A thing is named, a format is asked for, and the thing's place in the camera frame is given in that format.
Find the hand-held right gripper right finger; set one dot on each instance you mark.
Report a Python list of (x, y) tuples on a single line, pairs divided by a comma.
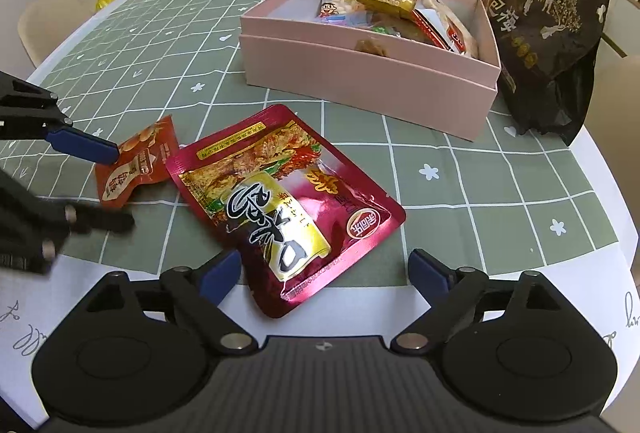
[(427, 277)]

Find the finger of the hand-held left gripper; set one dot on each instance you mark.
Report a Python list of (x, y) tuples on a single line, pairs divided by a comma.
[(100, 220), (82, 145)]

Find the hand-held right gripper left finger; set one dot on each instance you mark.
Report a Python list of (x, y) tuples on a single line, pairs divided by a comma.
[(220, 277)]

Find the small orange red snack packet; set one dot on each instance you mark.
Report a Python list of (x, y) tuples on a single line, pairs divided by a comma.
[(132, 168)]

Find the dark red yellow label packet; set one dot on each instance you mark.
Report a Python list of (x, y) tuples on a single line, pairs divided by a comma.
[(285, 213)]

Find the pink cardboard box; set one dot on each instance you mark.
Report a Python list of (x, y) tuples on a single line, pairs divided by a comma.
[(370, 83)]

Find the red white snack packet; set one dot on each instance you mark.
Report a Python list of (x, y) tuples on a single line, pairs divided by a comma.
[(442, 33)]

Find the red blue cartoon snack packet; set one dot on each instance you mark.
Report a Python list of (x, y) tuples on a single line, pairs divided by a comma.
[(332, 8)]

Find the beige chair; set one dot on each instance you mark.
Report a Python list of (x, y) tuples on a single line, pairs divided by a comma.
[(622, 83), (47, 20)]

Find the black tree print snack bag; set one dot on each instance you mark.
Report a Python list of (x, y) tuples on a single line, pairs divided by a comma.
[(550, 28)]

